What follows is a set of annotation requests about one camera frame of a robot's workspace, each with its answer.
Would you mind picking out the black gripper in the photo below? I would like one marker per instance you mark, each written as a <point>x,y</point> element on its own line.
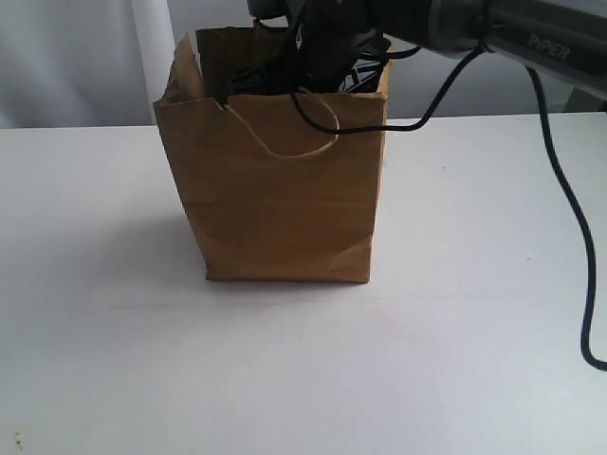
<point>318,54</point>

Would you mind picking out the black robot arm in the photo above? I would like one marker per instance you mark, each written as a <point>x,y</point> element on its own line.
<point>564,38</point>

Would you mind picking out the brown paper bag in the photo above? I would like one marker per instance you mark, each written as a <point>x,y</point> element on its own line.
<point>274,189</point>

